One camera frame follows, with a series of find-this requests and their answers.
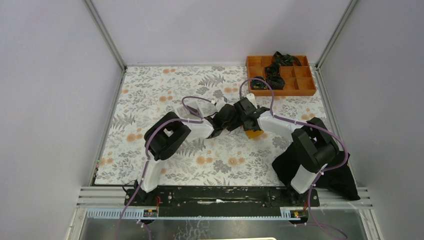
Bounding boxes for black cloth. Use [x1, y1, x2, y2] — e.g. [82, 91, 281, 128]
[271, 144, 361, 201]

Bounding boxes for white card box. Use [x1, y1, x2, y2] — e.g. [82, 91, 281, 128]
[173, 98, 217, 120]

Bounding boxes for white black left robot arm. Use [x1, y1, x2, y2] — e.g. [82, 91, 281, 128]
[135, 103, 241, 206]

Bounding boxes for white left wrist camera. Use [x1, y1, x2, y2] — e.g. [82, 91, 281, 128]
[214, 96, 228, 112]

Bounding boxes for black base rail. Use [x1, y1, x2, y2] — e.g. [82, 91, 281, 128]
[124, 185, 320, 218]

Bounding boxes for yellow leather card holder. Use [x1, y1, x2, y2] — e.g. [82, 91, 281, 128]
[244, 125, 264, 139]

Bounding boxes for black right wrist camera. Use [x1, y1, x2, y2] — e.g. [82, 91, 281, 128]
[233, 93, 258, 115]

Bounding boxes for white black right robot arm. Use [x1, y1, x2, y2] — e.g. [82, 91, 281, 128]
[234, 103, 342, 206]

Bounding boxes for orange wooden divided tray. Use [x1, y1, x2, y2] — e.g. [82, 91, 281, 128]
[246, 55, 317, 97]

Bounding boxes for blue yellow rolled tie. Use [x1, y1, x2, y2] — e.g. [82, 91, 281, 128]
[250, 76, 268, 90]

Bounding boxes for dark brown rolled tie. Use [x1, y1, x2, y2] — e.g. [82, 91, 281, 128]
[266, 75, 286, 90]

